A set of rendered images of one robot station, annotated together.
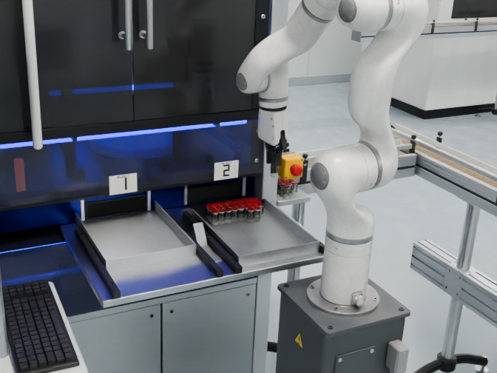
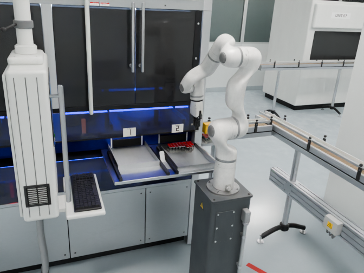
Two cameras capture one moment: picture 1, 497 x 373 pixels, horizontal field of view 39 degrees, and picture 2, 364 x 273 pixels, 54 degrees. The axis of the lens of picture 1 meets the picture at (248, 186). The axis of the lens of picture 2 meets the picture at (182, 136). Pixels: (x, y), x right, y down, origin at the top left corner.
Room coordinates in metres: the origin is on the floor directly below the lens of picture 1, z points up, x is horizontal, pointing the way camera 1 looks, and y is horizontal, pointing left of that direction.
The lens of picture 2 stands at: (-0.23, -0.18, 1.87)
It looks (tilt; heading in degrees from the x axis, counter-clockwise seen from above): 21 degrees down; 5
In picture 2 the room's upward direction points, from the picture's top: 3 degrees clockwise
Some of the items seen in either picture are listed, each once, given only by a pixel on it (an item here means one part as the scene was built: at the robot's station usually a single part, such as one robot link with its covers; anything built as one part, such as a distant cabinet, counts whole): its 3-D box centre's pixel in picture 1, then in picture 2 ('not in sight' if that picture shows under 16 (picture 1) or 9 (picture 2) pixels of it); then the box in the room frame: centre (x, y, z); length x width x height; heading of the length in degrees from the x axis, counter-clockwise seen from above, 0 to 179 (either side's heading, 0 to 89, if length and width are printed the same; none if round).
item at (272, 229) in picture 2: (444, 370); (283, 230); (2.40, -0.84, 0.07); 0.50 x 0.08 x 0.14; 118
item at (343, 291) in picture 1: (345, 266); (224, 173); (1.60, -0.26, 0.95); 0.19 x 0.19 x 0.18
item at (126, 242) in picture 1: (133, 233); (132, 154); (1.85, 0.33, 0.90); 0.34 x 0.26 x 0.04; 28
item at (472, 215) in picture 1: (459, 287); (290, 190); (2.40, -0.84, 0.46); 0.09 x 0.09 x 0.77; 28
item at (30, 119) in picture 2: not in sight; (34, 130); (1.40, 0.74, 1.19); 0.50 x 0.19 x 0.78; 26
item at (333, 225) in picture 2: not in sight; (332, 224); (1.90, -1.03, 0.50); 0.12 x 0.05 x 0.09; 28
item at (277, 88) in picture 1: (271, 72); (196, 84); (1.89, -0.05, 1.39); 0.09 x 0.08 x 0.13; 131
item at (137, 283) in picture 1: (195, 241); (160, 160); (1.87, 0.15, 0.87); 0.70 x 0.48 x 0.02; 118
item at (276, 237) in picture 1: (253, 229); (187, 155); (1.91, -0.02, 0.90); 0.34 x 0.26 x 0.04; 27
